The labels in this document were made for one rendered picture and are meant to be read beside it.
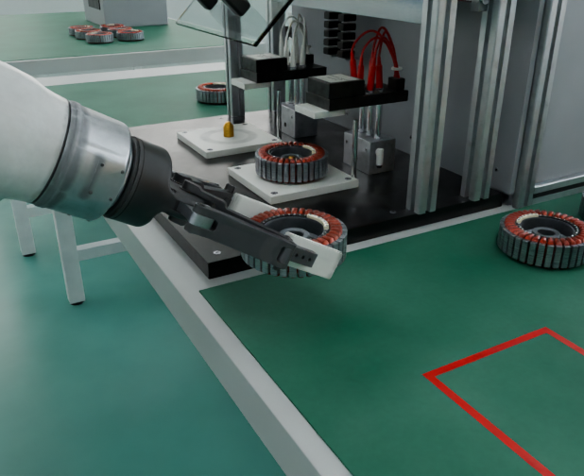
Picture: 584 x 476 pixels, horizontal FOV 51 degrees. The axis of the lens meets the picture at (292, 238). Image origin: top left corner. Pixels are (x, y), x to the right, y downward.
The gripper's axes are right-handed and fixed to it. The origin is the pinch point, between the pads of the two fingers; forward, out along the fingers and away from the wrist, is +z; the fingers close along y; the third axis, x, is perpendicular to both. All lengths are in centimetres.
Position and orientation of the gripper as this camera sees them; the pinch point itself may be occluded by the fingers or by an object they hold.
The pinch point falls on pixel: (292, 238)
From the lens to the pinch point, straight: 65.4
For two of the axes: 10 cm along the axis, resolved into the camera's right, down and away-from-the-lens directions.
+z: 7.6, 2.7, 5.9
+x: 4.3, -8.9, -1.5
